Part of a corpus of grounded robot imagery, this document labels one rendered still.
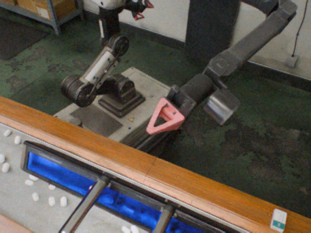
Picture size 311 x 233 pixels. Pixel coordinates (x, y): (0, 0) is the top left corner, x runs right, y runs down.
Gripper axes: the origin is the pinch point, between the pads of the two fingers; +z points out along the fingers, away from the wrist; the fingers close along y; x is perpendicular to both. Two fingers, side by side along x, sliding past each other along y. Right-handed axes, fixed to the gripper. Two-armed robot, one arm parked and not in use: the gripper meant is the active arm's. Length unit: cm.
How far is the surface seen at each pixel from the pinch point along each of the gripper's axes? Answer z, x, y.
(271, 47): -199, 4, 96
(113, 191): 11.3, -2.7, 10.4
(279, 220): -25, -42, 29
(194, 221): 6.2, -18.2, 3.3
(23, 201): 21, 21, 57
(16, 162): 14, 37, 62
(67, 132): -7, 33, 58
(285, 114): -164, -41, 112
